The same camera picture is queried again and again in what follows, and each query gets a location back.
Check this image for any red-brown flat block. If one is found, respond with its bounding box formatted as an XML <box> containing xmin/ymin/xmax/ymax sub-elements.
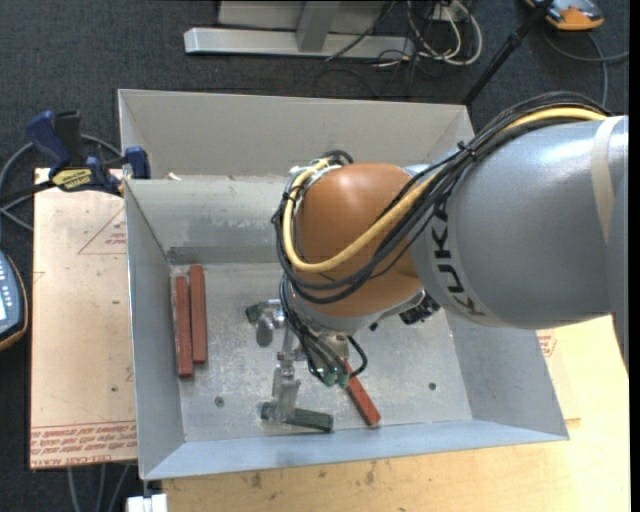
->
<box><xmin>188</xmin><ymin>264</ymin><xmax>209</xmax><ymax>366</ymax></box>
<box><xmin>343</xmin><ymin>361</ymin><xmax>383</xmax><ymax>428</ymax></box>
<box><xmin>173</xmin><ymin>275</ymin><xmax>195</xmax><ymax>379</ymax></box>

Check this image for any grey metal bin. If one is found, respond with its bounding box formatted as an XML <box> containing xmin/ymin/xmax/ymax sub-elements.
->
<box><xmin>117</xmin><ymin>88</ymin><xmax>570</xmax><ymax>481</ymax></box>

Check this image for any brown cardboard board red print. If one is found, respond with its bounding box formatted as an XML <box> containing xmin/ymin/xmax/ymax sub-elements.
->
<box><xmin>29</xmin><ymin>167</ymin><xmax>584</xmax><ymax>471</ymax></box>

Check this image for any black cylinder on white bracket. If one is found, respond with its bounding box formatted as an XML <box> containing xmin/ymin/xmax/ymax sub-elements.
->
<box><xmin>398</xmin><ymin>292</ymin><xmax>442</xmax><ymax>327</ymax></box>

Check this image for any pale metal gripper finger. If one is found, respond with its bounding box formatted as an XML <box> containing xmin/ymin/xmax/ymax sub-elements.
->
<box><xmin>254</xmin><ymin>298</ymin><xmax>288</xmax><ymax>348</ymax></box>
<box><xmin>271</xmin><ymin>350</ymin><xmax>303</xmax><ymax>421</ymax></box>

